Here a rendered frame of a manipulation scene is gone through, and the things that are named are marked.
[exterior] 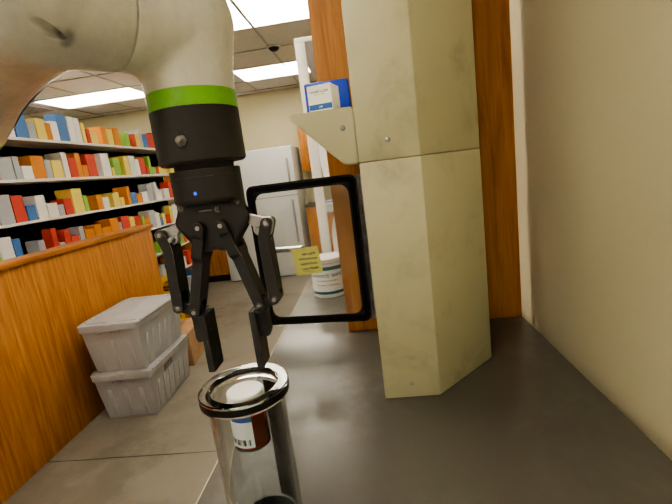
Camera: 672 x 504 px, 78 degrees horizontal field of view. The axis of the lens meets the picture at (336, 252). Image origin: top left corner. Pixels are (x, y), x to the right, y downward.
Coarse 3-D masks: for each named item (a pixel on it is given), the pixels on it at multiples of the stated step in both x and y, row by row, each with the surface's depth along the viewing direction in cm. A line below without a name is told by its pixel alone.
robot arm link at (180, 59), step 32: (160, 0) 36; (192, 0) 38; (224, 0) 41; (160, 32) 36; (192, 32) 38; (224, 32) 41; (128, 64) 37; (160, 64) 39; (192, 64) 39; (224, 64) 42; (160, 96) 40; (192, 96) 40; (224, 96) 42
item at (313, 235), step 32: (288, 192) 110; (320, 192) 108; (288, 224) 112; (320, 224) 110; (288, 256) 114; (320, 256) 112; (352, 256) 110; (288, 288) 116; (320, 288) 114; (352, 288) 112
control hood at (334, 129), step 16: (320, 112) 73; (336, 112) 73; (352, 112) 73; (304, 128) 74; (320, 128) 74; (336, 128) 74; (352, 128) 74; (320, 144) 75; (336, 144) 74; (352, 144) 74; (352, 160) 75
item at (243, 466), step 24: (216, 384) 52; (264, 384) 54; (216, 408) 45; (240, 408) 45; (216, 432) 48; (240, 432) 46; (264, 432) 47; (288, 432) 51; (240, 456) 47; (264, 456) 48; (288, 456) 50; (240, 480) 48; (264, 480) 48; (288, 480) 50
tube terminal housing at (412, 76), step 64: (384, 0) 69; (448, 0) 76; (384, 64) 71; (448, 64) 77; (384, 128) 73; (448, 128) 78; (384, 192) 75; (448, 192) 80; (384, 256) 78; (448, 256) 81; (384, 320) 80; (448, 320) 83; (384, 384) 83; (448, 384) 84
